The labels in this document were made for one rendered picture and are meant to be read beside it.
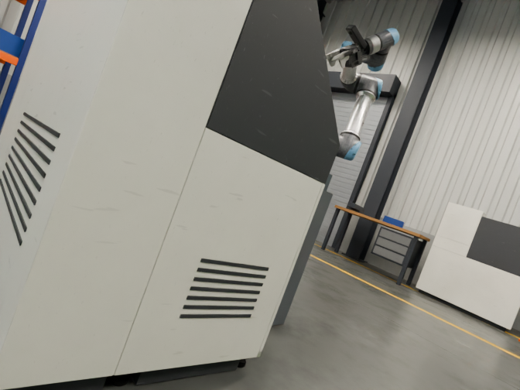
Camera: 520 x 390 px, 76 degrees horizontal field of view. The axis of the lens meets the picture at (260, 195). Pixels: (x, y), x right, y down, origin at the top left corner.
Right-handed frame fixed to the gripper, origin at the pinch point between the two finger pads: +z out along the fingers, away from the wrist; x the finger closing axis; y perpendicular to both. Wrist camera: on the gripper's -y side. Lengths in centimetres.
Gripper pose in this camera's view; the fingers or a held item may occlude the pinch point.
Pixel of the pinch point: (328, 57)
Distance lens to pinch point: 157.4
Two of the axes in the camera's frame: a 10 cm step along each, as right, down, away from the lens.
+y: 2.7, 8.1, 5.2
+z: -8.8, 4.3, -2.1
